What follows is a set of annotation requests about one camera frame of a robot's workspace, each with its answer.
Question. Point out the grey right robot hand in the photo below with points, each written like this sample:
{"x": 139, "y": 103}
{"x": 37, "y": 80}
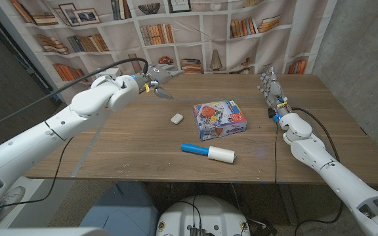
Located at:
{"x": 276, "y": 93}

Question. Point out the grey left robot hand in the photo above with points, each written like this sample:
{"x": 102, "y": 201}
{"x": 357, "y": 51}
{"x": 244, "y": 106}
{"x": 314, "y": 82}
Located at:
{"x": 157, "y": 74}

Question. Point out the white AirPods case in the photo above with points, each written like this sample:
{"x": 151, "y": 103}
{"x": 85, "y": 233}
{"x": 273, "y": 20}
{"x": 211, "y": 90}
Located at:
{"x": 176, "y": 118}

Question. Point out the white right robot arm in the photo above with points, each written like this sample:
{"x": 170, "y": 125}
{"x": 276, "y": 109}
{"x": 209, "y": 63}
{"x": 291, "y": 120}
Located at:
{"x": 333, "y": 170}

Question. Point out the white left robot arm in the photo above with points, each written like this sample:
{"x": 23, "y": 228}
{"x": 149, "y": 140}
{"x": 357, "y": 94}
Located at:
{"x": 44, "y": 137}

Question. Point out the colourful Snap Circuits box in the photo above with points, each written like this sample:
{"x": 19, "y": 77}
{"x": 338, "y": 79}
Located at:
{"x": 218, "y": 119}

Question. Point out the printed bookshelf backdrop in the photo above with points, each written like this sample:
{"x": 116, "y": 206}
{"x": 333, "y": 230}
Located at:
{"x": 189, "y": 42}

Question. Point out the grey table leg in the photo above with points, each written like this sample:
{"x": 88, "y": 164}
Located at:
{"x": 287, "y": 203}

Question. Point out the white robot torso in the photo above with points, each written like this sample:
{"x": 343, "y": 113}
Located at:
{"x": 208, "y": 216}

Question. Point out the blue grey stool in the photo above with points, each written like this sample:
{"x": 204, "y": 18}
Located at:
{"x": 123, "y": 213}

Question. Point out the white floor board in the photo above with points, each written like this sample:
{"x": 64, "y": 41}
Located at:
{"x": 38, "y": 209}

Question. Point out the white sneaker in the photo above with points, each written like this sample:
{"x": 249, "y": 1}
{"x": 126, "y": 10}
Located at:
{"x": 7, "y": 203}

